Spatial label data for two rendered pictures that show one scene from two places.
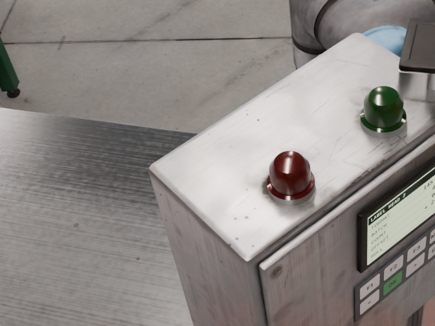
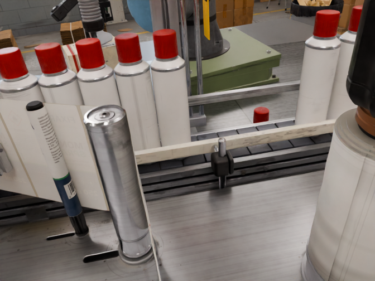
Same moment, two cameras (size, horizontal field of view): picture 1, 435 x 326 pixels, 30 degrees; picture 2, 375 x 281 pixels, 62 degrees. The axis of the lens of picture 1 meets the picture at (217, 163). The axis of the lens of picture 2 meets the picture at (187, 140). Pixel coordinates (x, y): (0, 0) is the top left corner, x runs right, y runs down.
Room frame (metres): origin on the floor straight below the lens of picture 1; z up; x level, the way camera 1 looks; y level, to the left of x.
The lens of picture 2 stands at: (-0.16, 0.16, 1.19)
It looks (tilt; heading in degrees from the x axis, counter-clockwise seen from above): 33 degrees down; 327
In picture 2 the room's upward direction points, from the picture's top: 5 degrees counter-clockwise
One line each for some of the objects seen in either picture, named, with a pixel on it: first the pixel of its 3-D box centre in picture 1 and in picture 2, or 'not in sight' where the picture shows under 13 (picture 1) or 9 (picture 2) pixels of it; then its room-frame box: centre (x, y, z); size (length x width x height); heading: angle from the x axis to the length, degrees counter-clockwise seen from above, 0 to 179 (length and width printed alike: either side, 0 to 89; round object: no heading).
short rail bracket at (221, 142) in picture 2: not in sight; (222, 170); (0.12, -0.08, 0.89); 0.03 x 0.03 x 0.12; 65
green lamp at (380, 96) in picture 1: (383, 107); not in sight; (0.32, -0.10, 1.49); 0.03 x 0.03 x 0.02
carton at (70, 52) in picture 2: not in sight; (95, 57); (0.78, -0.14, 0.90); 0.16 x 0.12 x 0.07; 81
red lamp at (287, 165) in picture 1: (290, 173); not in sight; (0.28, -0.04, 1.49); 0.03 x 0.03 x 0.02
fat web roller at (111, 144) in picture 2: not in sight; (123, 192); (0.08, 0.09, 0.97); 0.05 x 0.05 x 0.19
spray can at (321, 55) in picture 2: not in sight; (317, 77); (0.12, -0.29, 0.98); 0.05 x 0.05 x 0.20
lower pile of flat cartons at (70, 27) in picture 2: not in sight; (83, 31); (4.64, -1.29, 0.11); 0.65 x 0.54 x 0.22; 72
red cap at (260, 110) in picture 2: not in sight; (261, 116); (0.25, -0.31, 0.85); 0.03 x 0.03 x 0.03
